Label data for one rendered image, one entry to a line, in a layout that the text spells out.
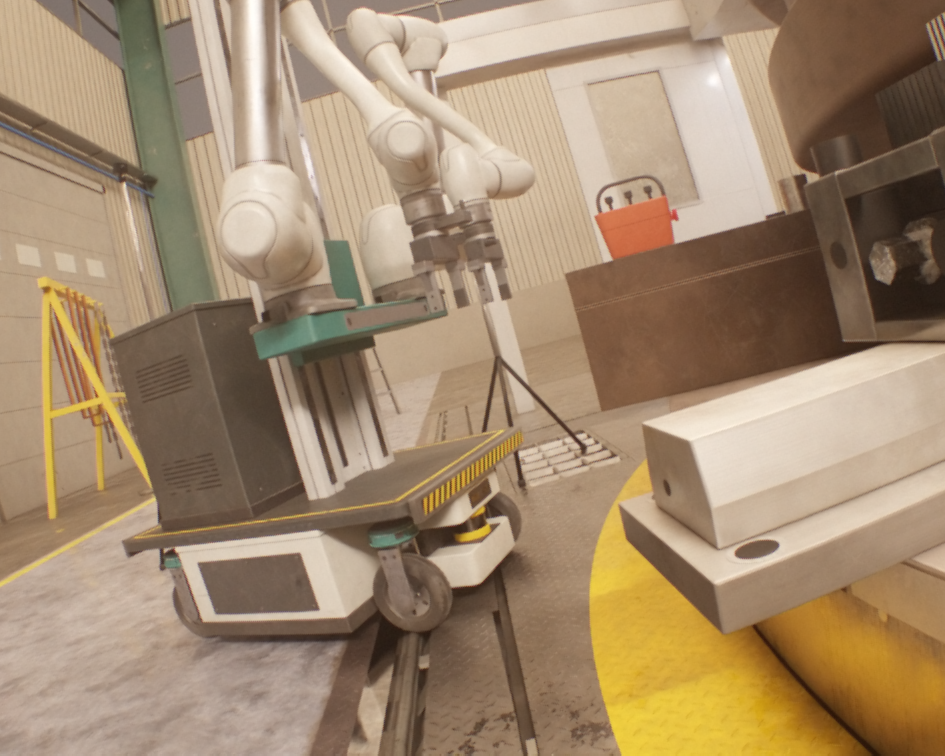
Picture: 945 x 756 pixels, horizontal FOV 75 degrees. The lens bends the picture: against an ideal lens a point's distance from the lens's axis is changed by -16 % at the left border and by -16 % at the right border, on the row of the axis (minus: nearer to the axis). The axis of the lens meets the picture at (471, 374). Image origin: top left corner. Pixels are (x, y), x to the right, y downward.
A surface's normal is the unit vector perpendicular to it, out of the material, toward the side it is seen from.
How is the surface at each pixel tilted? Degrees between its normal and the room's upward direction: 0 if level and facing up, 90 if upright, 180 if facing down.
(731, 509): 90
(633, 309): 90
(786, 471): 71
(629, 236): 97
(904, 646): 90
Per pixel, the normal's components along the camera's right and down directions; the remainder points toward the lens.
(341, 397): 0.89, -0.22
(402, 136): 0.12, 0.18
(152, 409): -0.37, 0.15
